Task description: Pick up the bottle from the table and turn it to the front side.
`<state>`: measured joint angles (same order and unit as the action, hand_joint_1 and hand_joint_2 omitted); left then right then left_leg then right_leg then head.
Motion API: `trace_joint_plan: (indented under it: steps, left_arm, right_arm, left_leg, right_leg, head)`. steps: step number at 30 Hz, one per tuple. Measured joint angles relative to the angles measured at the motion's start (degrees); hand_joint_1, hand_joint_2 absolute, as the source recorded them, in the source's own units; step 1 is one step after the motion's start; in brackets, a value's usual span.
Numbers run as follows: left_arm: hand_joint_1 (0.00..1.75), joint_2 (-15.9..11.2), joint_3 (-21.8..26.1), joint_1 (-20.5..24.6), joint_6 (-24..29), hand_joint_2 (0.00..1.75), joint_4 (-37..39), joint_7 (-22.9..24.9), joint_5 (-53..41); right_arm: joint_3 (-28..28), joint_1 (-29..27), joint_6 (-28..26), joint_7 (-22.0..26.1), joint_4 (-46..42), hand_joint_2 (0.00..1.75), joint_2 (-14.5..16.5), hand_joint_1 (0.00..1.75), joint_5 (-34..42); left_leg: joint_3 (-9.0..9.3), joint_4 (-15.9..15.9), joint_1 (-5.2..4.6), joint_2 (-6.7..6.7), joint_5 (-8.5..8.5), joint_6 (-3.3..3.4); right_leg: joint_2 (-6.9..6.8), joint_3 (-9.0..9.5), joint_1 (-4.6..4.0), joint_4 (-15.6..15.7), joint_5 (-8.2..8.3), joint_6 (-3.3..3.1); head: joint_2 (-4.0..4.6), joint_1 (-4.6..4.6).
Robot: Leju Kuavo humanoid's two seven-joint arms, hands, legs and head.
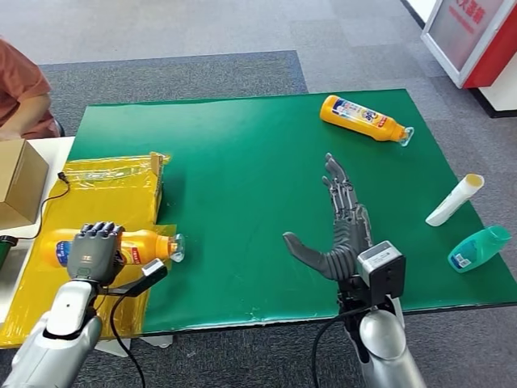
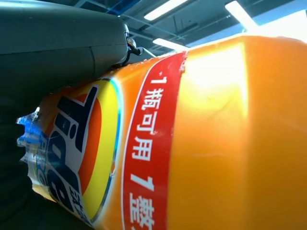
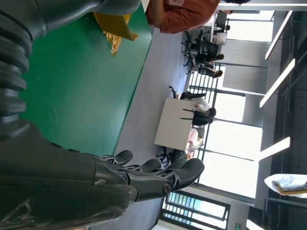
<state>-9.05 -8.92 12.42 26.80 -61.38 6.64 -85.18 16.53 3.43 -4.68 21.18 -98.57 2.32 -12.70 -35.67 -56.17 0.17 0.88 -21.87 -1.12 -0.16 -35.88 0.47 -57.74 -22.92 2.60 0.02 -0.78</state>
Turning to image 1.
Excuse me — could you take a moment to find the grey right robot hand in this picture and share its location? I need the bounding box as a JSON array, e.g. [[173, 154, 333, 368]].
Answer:
[[282, 152, 374, 283]]

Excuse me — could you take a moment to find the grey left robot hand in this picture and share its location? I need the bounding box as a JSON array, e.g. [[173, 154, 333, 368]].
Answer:
[[66, 221, 127, 288]]

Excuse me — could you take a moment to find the orange bottle with clear cap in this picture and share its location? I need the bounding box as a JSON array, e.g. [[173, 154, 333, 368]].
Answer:
[[39, 227, 186, 269], [319, 95, 414, 147]]

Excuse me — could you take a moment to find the white bottle with yellow cap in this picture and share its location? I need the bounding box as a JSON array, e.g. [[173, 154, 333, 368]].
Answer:
[[425, 173, 485, 228]]

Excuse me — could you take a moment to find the teal bottle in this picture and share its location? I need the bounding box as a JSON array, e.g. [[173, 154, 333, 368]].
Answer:
[[447, 225, 512, 274]]

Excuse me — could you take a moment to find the yellow plastic bag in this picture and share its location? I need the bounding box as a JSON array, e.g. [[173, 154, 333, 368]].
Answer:
[[0, 152, 179, 349]]

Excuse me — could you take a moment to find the white table foot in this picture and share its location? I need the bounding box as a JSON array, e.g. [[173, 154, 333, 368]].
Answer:
[[94, 334, 174, 359]]

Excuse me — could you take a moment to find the dark green cup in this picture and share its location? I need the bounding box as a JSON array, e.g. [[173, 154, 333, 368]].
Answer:
[[0, 235, 20, 271]]

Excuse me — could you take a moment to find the cardboard box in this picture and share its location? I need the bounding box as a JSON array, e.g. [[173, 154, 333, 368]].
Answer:
[[0, 139, 50, 230]]

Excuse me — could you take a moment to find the green table mat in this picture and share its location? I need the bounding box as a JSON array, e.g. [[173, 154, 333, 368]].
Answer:
[[68, 88, 517, 334]]

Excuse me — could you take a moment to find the person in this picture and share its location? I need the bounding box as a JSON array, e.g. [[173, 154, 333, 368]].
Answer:
[[0, 38, 60, 141]]

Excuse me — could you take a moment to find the red and white sign stand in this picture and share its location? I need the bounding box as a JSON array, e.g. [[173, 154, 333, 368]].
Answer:
[[420, 0, 517, 90]]

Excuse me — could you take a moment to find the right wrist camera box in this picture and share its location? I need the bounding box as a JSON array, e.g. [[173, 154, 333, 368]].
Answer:
[[356, 241, 407, 307]]

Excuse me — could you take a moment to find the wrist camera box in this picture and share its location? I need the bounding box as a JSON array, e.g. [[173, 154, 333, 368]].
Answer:
[[356, 241, 407, 307], [106, 258, 168, 298]]

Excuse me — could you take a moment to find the thin black table cable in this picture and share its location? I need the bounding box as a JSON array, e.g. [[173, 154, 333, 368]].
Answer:
[[17, 171, 72, 240]]

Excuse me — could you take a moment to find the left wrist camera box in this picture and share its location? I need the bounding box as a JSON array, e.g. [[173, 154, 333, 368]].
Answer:
[[106, 258, 168, 298]]

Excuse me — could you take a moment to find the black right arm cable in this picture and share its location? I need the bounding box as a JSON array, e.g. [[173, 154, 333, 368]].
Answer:
[[311, 305, 365, 388]]

